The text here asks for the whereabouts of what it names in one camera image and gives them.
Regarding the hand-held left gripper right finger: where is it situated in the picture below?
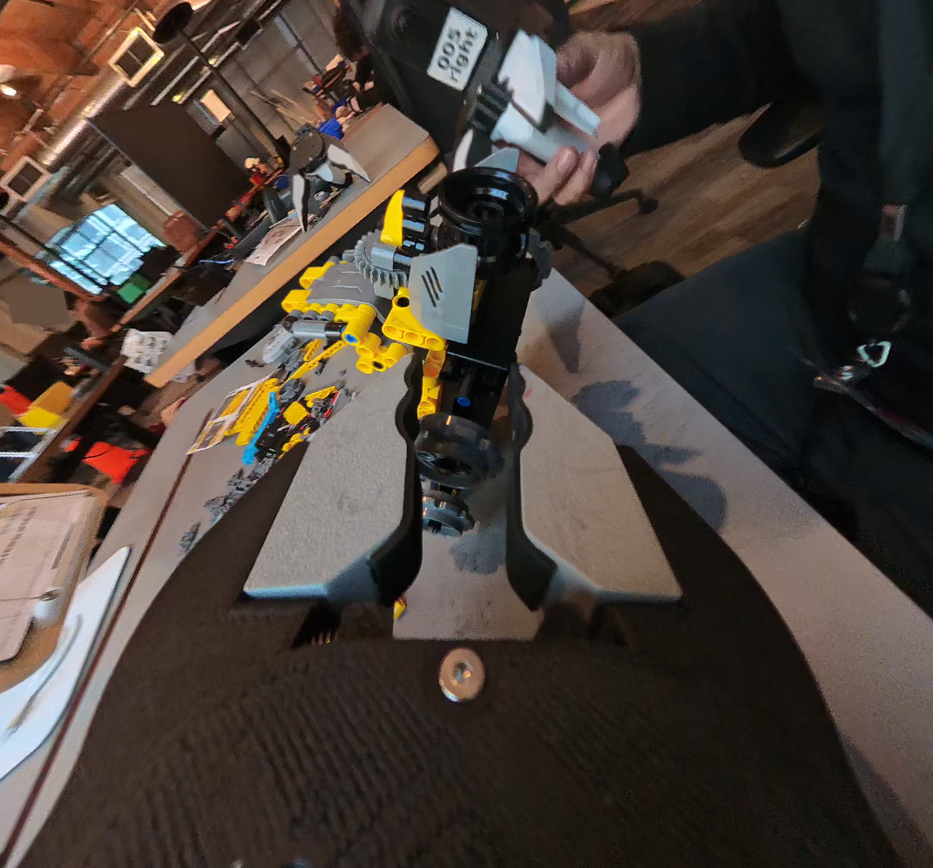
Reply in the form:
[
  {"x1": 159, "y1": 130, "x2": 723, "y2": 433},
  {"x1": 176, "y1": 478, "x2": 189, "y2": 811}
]
[{"x1": 504, "y1": 364, "x2": 684, "y2": 611}]

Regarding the yellow grey toy brick assembly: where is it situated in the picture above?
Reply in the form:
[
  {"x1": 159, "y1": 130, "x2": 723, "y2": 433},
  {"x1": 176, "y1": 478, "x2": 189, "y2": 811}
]
[{"x1": 262, "y1": 167, "x2": 546, "y2": 375}]

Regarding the yellow black toy brick vehicle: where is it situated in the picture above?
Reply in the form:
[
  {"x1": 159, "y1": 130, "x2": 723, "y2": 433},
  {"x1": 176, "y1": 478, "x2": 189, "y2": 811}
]
[{"x1": 397, "y1": 248, "x2": 544, "y2": 537}]

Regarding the black swivel chair base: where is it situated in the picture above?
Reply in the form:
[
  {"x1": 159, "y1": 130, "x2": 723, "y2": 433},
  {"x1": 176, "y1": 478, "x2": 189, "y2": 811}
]
[{"x1": 539, "y1": 186, "x2": 658, "y2": 278}]

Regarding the white board base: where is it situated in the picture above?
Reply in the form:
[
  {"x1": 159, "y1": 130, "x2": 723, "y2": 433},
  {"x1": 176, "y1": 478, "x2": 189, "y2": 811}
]
[{"x1": 0, "y1": 546, "x2": 134, "y2": 785}]

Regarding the yellow printed leaflet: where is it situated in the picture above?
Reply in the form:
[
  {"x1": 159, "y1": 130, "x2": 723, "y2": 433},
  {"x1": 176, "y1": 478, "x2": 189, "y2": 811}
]
[{"x1": 186, "y1": 385, "x2": 281, "y2": 455}]

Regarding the grey desk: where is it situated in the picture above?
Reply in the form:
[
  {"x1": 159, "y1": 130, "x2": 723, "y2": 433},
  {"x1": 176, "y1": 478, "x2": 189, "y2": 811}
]
[{"x1": 0, "y1": 266, "x2": 933, "y2": 868}]

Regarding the printed instruction booklet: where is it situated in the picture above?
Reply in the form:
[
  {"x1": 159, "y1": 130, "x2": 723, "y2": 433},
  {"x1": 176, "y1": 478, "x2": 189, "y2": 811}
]
[{"x1": 0, "y1": 484, "x2": 109, "y2": 695}]

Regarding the person's right forearm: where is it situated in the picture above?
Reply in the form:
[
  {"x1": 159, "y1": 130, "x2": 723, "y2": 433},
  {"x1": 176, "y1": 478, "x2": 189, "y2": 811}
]
[{"x1": 625, "y1": 0, "x2": 810, "y2": 156}]

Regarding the black floor lamp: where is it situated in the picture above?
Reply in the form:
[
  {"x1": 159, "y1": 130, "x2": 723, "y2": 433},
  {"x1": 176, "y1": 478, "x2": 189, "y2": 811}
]
[{"x1": 153, "y1": 0, "x2": 289, "y2": 169}]

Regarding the pile of loose toy bricks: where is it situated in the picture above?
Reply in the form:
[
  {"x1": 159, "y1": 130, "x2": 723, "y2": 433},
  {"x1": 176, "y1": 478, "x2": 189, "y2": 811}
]
[{"x1": 175, "y1": 339, "x2": 362, "y2": 556}]

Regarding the printed instruction sheet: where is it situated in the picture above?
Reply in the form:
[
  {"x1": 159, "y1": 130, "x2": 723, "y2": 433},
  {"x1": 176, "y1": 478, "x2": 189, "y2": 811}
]
[{"x1": 0, "y1": 500, "x2": 96, "y2": 665}]

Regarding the red plastic bin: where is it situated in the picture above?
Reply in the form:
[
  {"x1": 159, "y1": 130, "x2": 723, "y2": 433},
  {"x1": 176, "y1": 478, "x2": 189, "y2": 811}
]
[{"x1": 82, "y1": 440, "x2": 152, "y2": 484}]

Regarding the yellow plastic bin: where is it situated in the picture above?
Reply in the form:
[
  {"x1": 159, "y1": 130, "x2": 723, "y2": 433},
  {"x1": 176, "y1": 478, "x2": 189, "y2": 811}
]
[{"x1": 18, "y1": 381, "x2": 75, "y2": 429}]

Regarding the wooden edged table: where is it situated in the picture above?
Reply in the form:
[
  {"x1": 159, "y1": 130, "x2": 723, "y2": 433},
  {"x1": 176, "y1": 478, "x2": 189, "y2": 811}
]
[{"x1": 144, "y1": 103, "x2": 443, "y2": 389}]

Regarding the person's right hand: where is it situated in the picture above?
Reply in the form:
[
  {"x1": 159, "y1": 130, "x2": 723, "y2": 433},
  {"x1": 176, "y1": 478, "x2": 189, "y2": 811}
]
[{"x1": 519, "y1": 30, "x2": 644, "y2": 207}]

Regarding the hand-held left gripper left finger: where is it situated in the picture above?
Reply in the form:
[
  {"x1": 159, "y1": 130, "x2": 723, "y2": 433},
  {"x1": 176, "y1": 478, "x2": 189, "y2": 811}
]
[{"x1": 242, "y1": 356, "x2": 425, "y2": 608}]

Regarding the white paper sheet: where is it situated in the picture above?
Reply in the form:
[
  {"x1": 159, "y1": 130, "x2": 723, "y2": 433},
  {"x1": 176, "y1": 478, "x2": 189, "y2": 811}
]
[{"x1": 250, "y1": 221, "x2": 306, "y2": 270}]

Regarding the idle hand-held gripper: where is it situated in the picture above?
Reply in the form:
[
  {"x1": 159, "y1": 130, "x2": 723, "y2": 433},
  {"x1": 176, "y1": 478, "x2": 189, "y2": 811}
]
[{"x1": 286, "y1": 126, "x2": 373, "y2": 233}]

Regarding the printed paper sheet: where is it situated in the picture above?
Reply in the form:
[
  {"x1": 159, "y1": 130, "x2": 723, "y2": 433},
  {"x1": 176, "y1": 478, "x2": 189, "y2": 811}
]
[{"x1": 119, "y1": 327, "x2": 174, "y2": 375}]

